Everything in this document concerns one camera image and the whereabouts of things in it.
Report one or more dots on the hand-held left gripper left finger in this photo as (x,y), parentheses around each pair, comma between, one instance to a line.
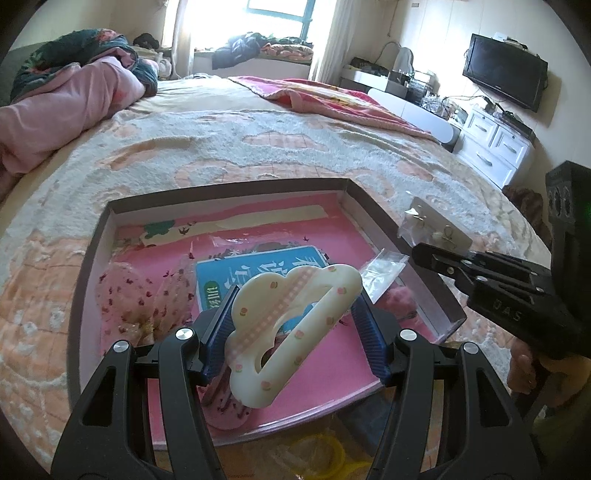
(217,337)

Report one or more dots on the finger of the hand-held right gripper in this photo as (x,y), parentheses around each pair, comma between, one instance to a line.
(498,265)
(443,270)

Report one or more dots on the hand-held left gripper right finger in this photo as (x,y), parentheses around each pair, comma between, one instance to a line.
(369,337)

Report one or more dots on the earring card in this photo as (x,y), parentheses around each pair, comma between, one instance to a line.
(438,224)

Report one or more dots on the white cloud-shaped hair claw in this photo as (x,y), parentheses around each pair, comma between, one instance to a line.
(295,332)

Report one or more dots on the polka-dot mesh hair bow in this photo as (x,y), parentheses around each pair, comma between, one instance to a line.
(124,295)

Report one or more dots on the dark box with pink inside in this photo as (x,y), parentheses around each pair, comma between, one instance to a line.
(152,221)

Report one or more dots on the person's right forearm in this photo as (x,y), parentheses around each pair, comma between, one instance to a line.
(570,438)

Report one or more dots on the person's right hand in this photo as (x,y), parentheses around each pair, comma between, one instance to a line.
(519,369)

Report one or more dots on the pink fluffy pompom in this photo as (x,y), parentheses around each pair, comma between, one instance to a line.
(399,300)

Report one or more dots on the small clear plastic bag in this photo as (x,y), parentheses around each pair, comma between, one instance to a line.
(383,272)

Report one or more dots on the dark brown bag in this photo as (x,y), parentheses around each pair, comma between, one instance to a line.
(524,203)

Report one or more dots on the pink speckled hair clip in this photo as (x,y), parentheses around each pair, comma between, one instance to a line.
(226,410)

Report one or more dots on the blue printed card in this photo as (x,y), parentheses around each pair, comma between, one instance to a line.
(258,267)

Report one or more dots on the white drawer dresser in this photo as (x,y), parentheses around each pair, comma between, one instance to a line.
(494,147)

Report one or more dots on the black set-top box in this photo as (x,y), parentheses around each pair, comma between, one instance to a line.
(515,121)

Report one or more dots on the white rounded desk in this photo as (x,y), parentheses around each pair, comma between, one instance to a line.
(415,113)

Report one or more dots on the pink and yellow blanket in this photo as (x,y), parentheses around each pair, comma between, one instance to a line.
(332,99)

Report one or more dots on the sheer white curtain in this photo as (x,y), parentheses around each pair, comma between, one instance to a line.
(182,41)
(330,41)

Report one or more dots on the orange floral bedding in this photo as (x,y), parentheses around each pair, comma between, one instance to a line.
(286,50)

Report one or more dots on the pink floral quilt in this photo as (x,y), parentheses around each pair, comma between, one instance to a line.
(69,92)

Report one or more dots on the dark blue clothes pile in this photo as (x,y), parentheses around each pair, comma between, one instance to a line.
(240,50)

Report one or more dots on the window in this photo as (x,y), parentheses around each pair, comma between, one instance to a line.
(277,23)

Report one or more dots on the grey headboard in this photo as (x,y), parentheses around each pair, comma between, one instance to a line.
(11,76)

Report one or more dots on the black wall television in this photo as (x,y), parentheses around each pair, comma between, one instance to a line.
(503,71)

